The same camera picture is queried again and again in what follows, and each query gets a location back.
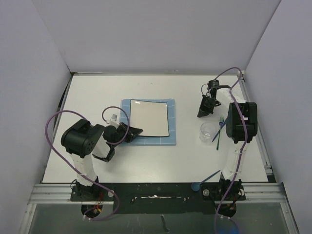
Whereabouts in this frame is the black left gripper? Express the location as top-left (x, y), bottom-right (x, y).
top-left (112, 122), bottom-right (143, 148)

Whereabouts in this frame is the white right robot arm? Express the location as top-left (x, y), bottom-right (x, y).
top-left (197, 79), bottom-right (258, 181)

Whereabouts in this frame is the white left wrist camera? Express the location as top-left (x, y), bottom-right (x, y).
top-left (110, 114), bottom-right (118, 123)

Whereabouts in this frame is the blue plastic spoon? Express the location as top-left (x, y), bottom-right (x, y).
top-left (191, 170), bottom-right (220, 192)

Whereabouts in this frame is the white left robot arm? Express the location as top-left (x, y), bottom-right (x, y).
top-left (61, 119), bottom-right (143, 200)

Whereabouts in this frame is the aluminium table frame rail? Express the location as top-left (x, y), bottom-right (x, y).
top-left (237, 70), bottom-right (300, 234)

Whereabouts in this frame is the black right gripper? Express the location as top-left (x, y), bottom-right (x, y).
top-left (198, 95), bottom-right (218, 117)

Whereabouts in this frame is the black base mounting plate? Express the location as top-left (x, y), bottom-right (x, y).
top-left (70, 181), bottom-right (246, 217)

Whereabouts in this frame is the dark blue knife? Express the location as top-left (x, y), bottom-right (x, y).
top-left (212, 119), bottom-right (228, 142)

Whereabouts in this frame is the blue grid placemat cloth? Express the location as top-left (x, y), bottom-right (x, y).
top-left (119, 99), bottom-right (176, 146)

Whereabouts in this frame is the clear drinking glass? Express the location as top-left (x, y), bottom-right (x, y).
top-left (199, 122), bottom-right (218, 144)

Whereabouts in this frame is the square white plate dark rim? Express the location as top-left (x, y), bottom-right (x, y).
top-left (130, 99), bottom-right (169, 137)

